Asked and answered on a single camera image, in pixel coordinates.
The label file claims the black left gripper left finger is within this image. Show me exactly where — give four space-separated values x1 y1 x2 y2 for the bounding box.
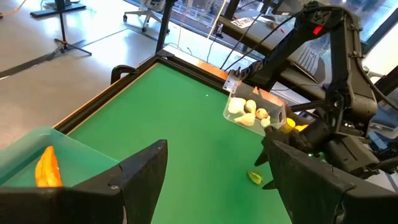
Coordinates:
0 139 169 224

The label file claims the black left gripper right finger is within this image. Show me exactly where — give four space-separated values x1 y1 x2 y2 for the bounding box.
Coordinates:
267 139 398 224

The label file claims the small green pepper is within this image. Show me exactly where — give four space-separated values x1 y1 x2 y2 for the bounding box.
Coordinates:
248 170 265 189

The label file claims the long orange pepper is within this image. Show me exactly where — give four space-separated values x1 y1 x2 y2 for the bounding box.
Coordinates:
34 145 64 188

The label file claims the clear plastic bin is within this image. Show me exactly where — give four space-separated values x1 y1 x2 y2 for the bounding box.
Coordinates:
222 81 287 137

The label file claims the teal translucent plastic bin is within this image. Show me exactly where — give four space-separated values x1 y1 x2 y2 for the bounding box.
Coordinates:
0 126 121 189

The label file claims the green table mat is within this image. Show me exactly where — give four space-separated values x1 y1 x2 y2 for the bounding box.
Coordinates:
67 62 293 224

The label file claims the white printed paper tag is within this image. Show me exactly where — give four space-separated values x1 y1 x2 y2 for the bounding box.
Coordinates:
230 17 256 29

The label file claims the black table clamp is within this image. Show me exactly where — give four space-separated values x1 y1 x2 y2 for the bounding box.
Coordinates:
110 64 139 85

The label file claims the black tripod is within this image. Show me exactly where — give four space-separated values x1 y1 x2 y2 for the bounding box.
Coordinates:
46 0 93 57

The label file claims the white office chair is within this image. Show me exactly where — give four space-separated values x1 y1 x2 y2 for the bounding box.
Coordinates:
123 0 171 34

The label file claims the black stand base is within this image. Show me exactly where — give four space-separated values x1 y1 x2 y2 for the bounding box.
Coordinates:
30 0 87 19

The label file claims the silver arm base bracket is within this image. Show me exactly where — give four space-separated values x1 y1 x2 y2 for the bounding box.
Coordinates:
222 70 243 93

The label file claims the black metal table frame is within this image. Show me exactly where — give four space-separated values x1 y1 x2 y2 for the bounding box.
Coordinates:
52 49 233 135

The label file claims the black vertical post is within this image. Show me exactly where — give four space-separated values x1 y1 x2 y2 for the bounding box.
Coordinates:
154 0 174 54

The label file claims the yellow cable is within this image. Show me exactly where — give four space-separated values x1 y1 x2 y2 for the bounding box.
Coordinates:
0 0 27 18

